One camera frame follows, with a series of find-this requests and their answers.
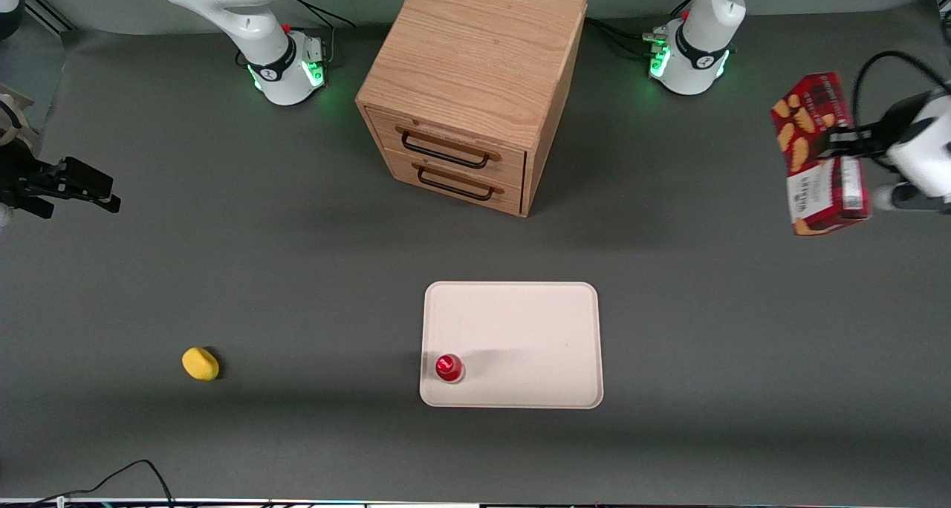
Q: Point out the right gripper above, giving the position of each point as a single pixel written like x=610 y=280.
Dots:
x=21 y=179

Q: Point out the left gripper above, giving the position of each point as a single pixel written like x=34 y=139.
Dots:
x=886 y=131

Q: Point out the red cookie box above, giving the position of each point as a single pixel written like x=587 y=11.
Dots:
x=813 y=107

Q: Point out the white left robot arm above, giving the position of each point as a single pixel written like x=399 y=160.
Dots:
x=706 y=47

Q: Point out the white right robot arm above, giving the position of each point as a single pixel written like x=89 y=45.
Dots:
x=245 y=18

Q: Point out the cream plastic tray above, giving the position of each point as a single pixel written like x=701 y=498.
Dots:
x=527 y=337

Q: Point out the yellow lemon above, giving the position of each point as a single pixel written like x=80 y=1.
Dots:
x=200 y=364

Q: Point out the wooden drawer cabinet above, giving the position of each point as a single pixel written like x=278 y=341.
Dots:
x=475 y=55

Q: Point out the wooden drawer front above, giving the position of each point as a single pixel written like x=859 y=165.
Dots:
x=453 y=138
x=461 y=190

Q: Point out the dark aluminium frame rail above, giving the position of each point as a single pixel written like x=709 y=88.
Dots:
x=48 y=9

